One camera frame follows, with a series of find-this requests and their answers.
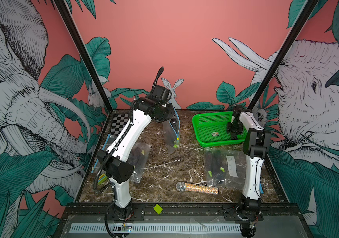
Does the clear zip-top bag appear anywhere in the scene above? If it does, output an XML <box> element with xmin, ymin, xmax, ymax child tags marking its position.
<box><xmin>163</xmin><ymin>110</ymin><xmax>180</xmax><ymax>154</ymax></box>
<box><xmin>204</xmin><ymin>148</ymin><xmax>248</xmax><ymax>190</ymax></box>
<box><xmin>91</xmin><ymin>133</ymin><xmax>153</xmax><ymax>183</ymax></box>

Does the dark purple eggplant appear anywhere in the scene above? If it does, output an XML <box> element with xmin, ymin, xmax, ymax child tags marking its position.
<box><xmin>205</xmin><ymin>152</ymin><xmax>215</xmax><ymax>178</ymax></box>

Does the black white checkerboard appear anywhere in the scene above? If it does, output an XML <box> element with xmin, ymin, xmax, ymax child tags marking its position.
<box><xmin>110</xmin><ymin>113</ymin><xmax>129</xmax><ymax>136</ymax></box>

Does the black corrugated cable conduit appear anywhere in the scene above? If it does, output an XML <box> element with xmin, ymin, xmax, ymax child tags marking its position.
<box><xmin>93</xmin><ymin>66</ymin><xmax>166</xmax><ymax>193</ymax></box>

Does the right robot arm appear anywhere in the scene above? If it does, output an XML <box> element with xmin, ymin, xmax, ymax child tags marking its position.
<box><xmin>227</xmin><ymin>105</ymin><xmax>271</xmax><ymax>215</ymax></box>

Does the lime green sticky note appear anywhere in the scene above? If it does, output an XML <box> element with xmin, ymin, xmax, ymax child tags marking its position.
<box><xmin>153</xmin><ymin>204</ymin><xmax>163</xmax><ymax>215</ymax></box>

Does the green plastic basket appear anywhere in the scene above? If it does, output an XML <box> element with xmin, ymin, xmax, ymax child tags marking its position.
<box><xmin>192</xmin><ymin>111</ymin><xmax>247</xmax><ymax>147</ymax></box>

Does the right black frame post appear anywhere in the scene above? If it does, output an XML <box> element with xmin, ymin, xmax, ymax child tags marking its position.
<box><xmin>248</xmin><ymin>0</ymin><xmax>318</xmax><ymax>110</ymax></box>

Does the sprinkle-filled cylinder tube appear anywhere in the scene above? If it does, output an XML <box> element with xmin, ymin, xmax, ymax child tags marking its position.
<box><xmin>176</xmin><ymin>181</ymin><xmax>219</xmax><ymax>195</ymax></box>

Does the black frame post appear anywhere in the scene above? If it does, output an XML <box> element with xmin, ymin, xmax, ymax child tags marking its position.
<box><xmin>54</xmin><ymin>0</ymin><xmax>113</xmax><ymax>113</ymax></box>
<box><xmin>248</xmin><ymin>0</ymin><xmax>318</xmax><ymax>110</ymax></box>

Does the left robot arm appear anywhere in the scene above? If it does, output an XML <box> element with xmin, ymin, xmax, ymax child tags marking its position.
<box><xmin>93</xmin><ymin>85</ymin><xmax>175</xmax><ymax>209</ymax></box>

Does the small green striped block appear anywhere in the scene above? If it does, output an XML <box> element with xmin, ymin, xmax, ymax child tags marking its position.
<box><xmin>98</xmin><ymin>174</ymin><xmax>108</xmax><ymax>184</ymax></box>

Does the white perforated rail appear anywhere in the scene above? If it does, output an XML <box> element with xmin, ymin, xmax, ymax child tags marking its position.
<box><xmin>69</xmin><ymin>223</ymin><xmax>241</xmax><ymax>234</ymax></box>

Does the left black frame post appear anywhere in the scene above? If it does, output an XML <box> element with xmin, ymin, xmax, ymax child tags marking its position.
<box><xmin>54</xmin><ymin>0</ymin><xmax>113</xmax><ymax>113</ymax></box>

